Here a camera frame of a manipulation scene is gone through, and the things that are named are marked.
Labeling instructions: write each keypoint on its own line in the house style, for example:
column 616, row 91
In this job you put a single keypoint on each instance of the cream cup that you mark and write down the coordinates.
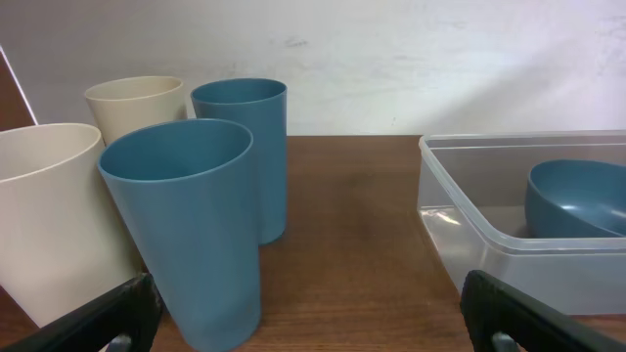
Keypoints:
column 63, row 243
column 125, row 105

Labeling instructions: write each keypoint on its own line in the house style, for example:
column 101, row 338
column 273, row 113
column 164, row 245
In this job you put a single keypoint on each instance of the cream cup far left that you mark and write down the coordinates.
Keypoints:
column 125, row 105

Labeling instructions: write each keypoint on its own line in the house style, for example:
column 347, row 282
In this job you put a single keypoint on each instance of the blue cup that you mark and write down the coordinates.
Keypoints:
column 187, row 193
column 260, row 104

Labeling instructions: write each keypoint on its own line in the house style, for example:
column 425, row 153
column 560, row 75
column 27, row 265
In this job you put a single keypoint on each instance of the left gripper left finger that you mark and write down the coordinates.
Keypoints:
column 126, row 316

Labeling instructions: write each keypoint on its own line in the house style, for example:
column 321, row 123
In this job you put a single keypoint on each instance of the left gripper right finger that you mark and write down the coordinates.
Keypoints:
column 499, row 317

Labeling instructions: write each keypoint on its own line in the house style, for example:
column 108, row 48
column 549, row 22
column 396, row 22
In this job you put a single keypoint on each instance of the cream cup near left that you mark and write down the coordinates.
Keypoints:
column 63, row 243

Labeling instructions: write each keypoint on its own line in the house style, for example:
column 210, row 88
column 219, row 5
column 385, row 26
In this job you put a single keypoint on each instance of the blue bowl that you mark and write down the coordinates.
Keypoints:
column 575, row 198

